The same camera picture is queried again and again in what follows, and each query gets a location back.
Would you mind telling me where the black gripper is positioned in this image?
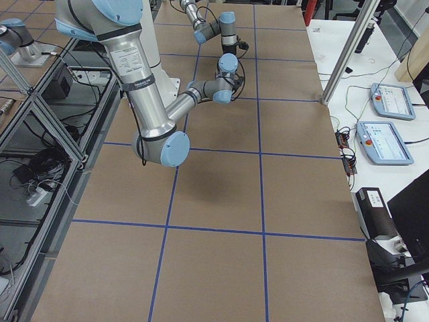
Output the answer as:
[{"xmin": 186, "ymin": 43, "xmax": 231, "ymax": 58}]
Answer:
[
  {"xmin": 231, "ymin": 75, "xmax": 245, "ymax": 101},
  {"xmin": 221, "ymin": 44, "xmax": 237, "ymax": 55}
]

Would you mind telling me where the aluminium frame post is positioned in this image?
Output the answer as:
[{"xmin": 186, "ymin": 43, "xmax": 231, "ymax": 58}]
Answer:
[{"xmin": 321, "ymin": 0, "xmax": 380, "ymax": 105}]

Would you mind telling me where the black computer monitor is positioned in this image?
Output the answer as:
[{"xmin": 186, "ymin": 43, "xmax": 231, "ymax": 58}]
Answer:
[{"xmin": 387, "ymin": 171, "xmax": 428, "ymax": 261}]

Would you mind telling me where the black box with label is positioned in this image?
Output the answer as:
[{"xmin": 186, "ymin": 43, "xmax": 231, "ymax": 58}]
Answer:
[{"xmin": 355, "ymin": 187, "xmax": 397, "ymax": 241}]

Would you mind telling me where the teach pendant tablet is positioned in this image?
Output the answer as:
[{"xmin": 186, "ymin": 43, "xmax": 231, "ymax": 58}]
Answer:
[
  {"xmin": 370, "ymin": 83, "xmax": 416, "ymax": 121},
  {"xmin": 356, "ymin": 121, "xmax": 414, "ymax": 166}
]

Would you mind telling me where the aluminium frame rack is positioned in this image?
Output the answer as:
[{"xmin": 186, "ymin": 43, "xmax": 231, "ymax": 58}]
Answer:
[{"xmin": 1, "ymin": 40, "xmax": 121, "ymax": 321}]

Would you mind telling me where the white power strip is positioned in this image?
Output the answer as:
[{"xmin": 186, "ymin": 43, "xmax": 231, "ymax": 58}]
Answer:
[{"xmin": 26, "ymin": 187, "xmax": 48, "ymax": 207}]

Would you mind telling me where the orange circuit board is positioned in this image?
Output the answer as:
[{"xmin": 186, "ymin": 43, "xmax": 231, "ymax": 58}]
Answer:
[{"xmin": 335, "ymin": 131, "xmax": 350, "ymax": 148}]

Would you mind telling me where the upper teach pendant tablet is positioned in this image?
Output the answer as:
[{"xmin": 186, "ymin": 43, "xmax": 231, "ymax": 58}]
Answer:
[{"xmin": 370, "ymin": 83, "xmax": 416, "ymax": 121}]

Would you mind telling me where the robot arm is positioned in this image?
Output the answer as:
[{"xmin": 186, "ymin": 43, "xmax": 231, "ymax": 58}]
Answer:
[
  {"xmin": 55, "ymin": 1, "xmax": 244, "ymax": 167},
  {"xmin": 179, "ymin": 0, "xmax": 239, "ymax": 55}
]

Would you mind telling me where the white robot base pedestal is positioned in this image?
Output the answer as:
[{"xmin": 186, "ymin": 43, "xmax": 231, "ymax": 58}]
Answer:
[{"xmin": 140, "ymin": 0, "xmax": 182, "ymax": 111}]

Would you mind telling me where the lower teach pendant tablet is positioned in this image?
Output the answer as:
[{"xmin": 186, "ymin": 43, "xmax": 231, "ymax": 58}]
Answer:
[{"xmin": 356, "ymin": 121, "xmax": 414, "ymax": 166}]

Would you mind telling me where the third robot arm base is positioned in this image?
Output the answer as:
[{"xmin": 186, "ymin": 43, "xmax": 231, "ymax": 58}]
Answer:
[{"xmin": 1, "ymin": 18, "xmax": 56, "ymax": 67}]

